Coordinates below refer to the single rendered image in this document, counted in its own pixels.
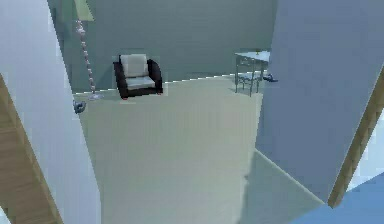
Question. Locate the floor lamp with green shade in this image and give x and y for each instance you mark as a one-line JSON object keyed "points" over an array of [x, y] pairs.
{"points": [[87, 63]]}

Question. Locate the small dark blue object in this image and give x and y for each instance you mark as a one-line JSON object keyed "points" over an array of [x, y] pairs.
{"points": [[269, 78]]}

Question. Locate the white room door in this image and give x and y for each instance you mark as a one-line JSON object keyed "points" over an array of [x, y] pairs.
{"points": [[43, 110]]}

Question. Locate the black armchair with white cushions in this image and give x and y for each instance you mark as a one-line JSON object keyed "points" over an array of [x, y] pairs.
{"points": [[137, 77]]}

